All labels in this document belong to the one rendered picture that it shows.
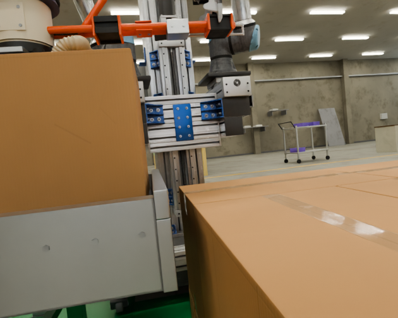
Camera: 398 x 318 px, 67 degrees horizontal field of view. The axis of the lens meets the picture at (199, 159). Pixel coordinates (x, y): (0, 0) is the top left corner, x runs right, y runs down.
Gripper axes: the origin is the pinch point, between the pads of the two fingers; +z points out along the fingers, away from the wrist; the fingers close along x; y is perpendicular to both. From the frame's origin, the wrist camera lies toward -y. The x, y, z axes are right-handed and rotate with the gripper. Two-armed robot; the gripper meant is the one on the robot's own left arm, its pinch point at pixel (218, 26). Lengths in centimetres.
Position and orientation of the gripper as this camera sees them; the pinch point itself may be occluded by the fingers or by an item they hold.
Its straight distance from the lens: 108.9
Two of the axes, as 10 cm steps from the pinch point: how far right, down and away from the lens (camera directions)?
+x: 1.5, 0.2, -9.9
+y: -9.8, 1.0, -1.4
